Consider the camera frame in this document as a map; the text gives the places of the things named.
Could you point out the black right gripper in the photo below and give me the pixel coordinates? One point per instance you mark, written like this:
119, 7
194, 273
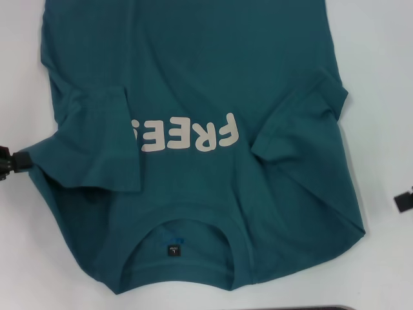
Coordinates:
411, 190

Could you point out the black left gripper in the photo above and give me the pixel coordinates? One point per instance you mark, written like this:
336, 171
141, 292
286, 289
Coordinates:
6, 163

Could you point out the teal t-shirt with FREE print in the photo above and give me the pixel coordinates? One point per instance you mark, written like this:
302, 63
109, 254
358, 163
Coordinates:
193, 80

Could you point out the dark robot torso edge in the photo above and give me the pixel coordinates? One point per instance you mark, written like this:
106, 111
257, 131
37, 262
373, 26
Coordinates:
290, 308

